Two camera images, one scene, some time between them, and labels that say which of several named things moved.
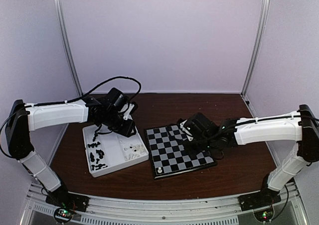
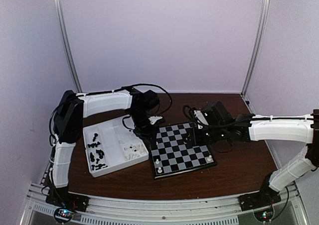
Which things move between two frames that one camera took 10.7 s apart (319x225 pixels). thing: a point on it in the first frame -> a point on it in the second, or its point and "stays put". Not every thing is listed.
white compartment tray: (107, 151) stays put
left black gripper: (126, 131) -> (147, 135)
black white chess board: (166, 155) stays put
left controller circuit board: (63, 215) stays put
